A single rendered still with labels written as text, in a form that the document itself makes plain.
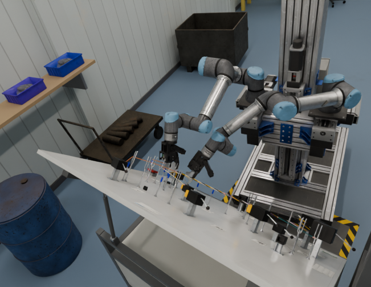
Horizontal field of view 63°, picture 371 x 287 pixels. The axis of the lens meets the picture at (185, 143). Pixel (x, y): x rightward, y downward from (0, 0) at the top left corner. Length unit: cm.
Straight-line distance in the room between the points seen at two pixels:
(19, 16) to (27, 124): 102
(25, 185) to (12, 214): 28
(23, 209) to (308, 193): 232
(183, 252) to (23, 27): 255
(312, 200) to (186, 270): 144
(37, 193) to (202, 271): 145
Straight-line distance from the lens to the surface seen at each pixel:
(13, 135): 340
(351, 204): 318
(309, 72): 229
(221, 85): 173
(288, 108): 176
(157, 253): 190
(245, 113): 188
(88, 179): 117
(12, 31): 334
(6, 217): 261
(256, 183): 294
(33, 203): 258
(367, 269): 94
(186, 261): 184
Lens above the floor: 239
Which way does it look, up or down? 39 degrees down
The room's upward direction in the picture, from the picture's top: 12 degrees counter-clockwise
